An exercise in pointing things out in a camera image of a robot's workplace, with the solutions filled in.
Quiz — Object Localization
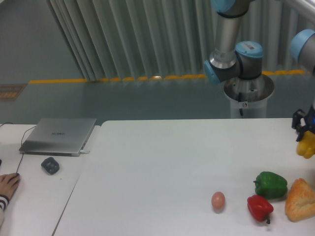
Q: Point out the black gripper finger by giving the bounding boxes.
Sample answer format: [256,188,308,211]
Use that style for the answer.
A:
[291,109,306,142]

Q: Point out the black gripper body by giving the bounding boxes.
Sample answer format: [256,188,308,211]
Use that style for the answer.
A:
[304,108,315,133]

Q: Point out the yellow bell pepper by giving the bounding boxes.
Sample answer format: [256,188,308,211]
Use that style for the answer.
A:
[296,131,315,159]

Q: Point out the striped sleeve forearm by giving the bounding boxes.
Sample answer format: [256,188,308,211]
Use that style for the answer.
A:
[0,195,10,226]

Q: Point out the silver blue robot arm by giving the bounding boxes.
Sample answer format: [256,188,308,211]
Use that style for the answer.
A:
[204,0,315,142]

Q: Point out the green bell pepper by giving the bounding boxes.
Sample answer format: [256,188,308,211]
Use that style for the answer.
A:
[253,172,287,199]

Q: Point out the red bell pepper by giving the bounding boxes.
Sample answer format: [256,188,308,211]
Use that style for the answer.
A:
[247,195,274,224]

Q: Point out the person's bare hand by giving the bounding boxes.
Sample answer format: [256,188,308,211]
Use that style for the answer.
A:
[0,173,21,200]

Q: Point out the golden bread loaf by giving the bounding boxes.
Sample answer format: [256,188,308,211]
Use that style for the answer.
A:
[285,178,315,222]

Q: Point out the brown egg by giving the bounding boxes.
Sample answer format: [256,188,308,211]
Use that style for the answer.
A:
[211,192,225,210]

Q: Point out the silver closed laptop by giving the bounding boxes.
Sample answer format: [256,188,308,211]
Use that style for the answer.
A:
[19,118,96,156]

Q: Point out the small black plastic holder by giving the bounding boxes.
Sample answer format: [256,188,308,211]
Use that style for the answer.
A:
[41,157,60,175]

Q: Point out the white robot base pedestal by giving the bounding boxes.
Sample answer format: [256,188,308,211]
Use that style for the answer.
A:
[223,74,275,118]

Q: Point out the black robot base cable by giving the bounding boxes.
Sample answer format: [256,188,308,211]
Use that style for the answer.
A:
[237,92,244,117]

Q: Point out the black mouse cable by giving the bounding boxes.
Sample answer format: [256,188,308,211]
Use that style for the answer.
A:
[0,122,37,175]

